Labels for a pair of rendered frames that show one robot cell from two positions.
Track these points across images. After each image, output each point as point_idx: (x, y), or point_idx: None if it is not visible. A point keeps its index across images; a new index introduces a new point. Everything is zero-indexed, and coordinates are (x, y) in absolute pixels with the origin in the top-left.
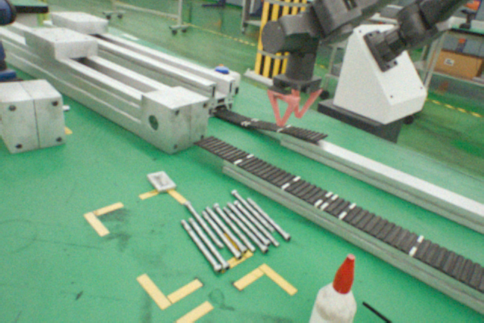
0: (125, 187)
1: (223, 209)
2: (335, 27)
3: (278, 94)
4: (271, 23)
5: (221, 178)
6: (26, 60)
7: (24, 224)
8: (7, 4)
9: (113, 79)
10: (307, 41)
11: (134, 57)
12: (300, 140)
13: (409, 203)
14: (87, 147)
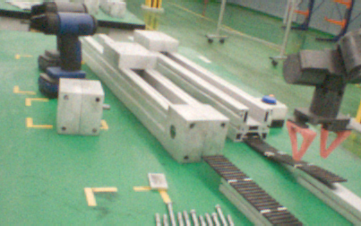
0: (126, 178)
1: (199, 216)
2: (353, 67)
3: (296, 126)
4: (292, 56)
5: (214, 194)
6: (101, 67)
7: (42, 181)
8: (92, 21)
9: (159, 91)
10: (330, 77)
11: (187, 75)
12: (315, 179)
13: None
14: (113, 142)
